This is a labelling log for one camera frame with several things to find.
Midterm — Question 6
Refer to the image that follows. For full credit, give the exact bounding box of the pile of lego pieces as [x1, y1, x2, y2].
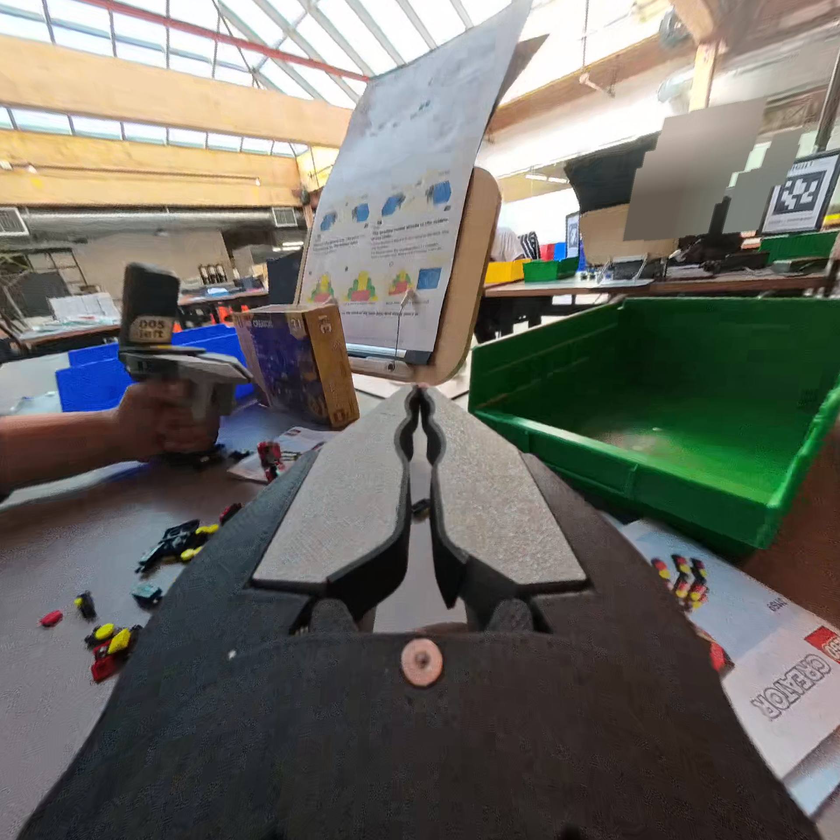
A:
[40, 503, 245, 685]

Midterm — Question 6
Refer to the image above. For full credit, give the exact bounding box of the person's left forearm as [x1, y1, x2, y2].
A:
[0, 405, 126, 500]

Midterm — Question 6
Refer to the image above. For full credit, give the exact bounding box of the person's left hand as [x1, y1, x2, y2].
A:
[111, 378, 221, 463]

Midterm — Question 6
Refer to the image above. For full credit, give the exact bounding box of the small marker tag card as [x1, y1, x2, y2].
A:
[762, 150, 840, 236]

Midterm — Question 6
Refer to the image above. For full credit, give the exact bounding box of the background workbench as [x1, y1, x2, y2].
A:
[483, 269, 840, 345]

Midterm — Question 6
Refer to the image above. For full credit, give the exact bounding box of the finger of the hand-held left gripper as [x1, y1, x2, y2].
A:
[164, 350, 259, 391]

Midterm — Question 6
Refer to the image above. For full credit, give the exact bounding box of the purple lego set box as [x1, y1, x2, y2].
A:
[234, 302, 361, 431]

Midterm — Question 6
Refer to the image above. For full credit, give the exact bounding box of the blue plastic bin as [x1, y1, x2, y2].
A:
[56, 326, 259, 414]

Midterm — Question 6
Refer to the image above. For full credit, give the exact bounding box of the printed instruction sheet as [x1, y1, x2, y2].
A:
[296, 0, 532, 358]

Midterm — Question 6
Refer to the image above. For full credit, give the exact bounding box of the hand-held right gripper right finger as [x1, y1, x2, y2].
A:
[418, 385, 589, 628]

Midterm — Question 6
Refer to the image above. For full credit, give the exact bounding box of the open spider instruction booklet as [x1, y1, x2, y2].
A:
[226, 426, 329, 484]

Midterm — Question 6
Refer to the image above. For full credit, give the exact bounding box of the closed instruction booklet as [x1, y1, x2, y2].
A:
[617, 516, 840, 817]

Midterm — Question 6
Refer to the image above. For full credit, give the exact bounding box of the green plastic bin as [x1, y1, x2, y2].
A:
[469, 296, 840, 555]

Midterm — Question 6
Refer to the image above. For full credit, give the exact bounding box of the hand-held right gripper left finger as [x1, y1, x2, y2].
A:
[250, 385, 418, 628]

